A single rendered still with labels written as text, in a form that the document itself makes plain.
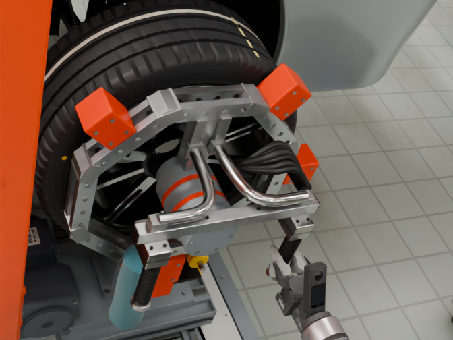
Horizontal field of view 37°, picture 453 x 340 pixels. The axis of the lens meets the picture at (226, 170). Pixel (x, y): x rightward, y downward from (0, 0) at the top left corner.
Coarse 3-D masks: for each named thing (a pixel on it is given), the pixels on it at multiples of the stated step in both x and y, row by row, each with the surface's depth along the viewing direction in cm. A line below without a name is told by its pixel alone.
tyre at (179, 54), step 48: (144, 0) 149; (192, 0) 154; (96, 48) 143; (144, 48) 140; (192, 48) 141; (240, 48) 147; (48, 96) 145; (144, 96) 141; (48, 144) 143; (48, 192) 152; (240, 192) 183
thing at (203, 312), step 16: (192, 288) 223; (208, 304) 223; (144, 320) 212; (160, 320) 214; (176, 320) 213; (192, 320) 217; (208, 320) 222; (64, 336) 201; (80, 336) 203; (96, 336) 204; (112, 336) 203; (128, 336) 207; (144, 336) 212
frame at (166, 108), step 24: (168, 96) 137; (192, 96) 141; (216, 96) 145; (240, 96) 146; (144, 120) 136; (168, 120) 136; (192, 120) 140; (264, 120) 149; (96, 144) 140; (120, 144) 137; (72, 168) 144; (96, 168) 139; (72, 192) 149; (264, 192) 173; (72, 216) 149; (96, 240) 159; (120, 240) 170; (168, 240) 179
